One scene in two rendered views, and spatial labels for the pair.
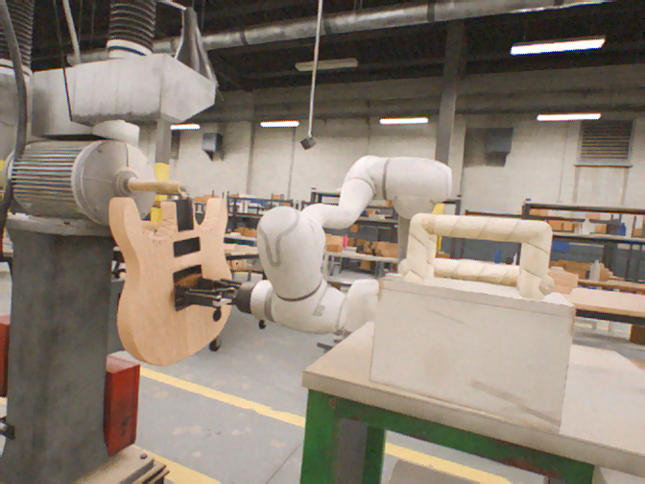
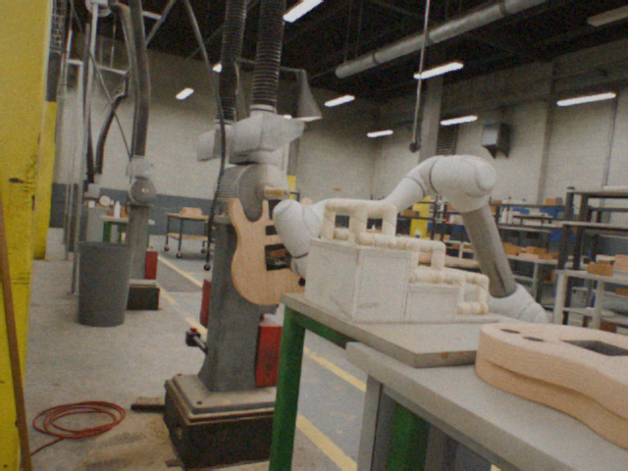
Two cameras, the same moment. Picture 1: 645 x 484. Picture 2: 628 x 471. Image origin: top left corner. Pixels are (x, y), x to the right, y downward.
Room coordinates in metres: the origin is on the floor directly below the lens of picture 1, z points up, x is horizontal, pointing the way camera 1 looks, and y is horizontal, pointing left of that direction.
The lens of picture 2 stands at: (-0.45, -0.98, 1.16)
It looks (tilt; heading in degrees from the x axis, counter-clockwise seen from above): 3 degrees down; 40
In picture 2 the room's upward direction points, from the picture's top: 6 degrees clockwise
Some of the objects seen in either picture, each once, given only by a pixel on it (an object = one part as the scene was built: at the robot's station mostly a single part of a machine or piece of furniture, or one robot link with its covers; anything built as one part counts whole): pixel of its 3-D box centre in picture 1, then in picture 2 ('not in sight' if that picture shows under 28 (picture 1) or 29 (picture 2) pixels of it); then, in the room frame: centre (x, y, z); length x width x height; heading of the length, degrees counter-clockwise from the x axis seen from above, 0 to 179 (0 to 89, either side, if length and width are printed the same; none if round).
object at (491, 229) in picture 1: (476, 228); (344, 206); (0.55, -0.23, 1.20); 0.20 x 0.03 x 0.03; 65
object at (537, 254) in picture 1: (535, 265); (359, 227); (0.52, -0.30, 1.15); 0.03 x 0.03 x 0.09
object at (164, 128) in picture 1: (162, 149); (427, 151); (10.27, 4.77, 2.99); 0.41 x 0.41 x 5.98; 68
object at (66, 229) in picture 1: (66, 226); (242, 220); (1.16, 0.83, 1.11); 0.36 x 0.24 x 0.04; 68
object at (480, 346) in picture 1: (465, 336); (353, 278); (0.60, -0.25, 1.02); 0.27 x 0.15 x 0.17; 66
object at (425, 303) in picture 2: not in sight; (401, 294); (0.74, -0.31, 0.98); 0.27 x 0.16 x 0.09; 66
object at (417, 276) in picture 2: not in sight; (425, 276); (0.69, -0.40, 1.04); 0.11 x 0.03 x 0.03; 156
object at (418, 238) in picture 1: (417, 252); (328, 223); (0.59, -0.15, 1.15); 0.03 x 0.03 x 0.09
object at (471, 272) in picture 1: (476, 273); (394, 242); (0.70, -0.29, 1.12); 0.20 x 0.03 x 0.03; 65
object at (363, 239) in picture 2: (538, 282); (375, 239); (0.55, -0.33, 1.12); 0.11 x 0.03 x 0.03; 156
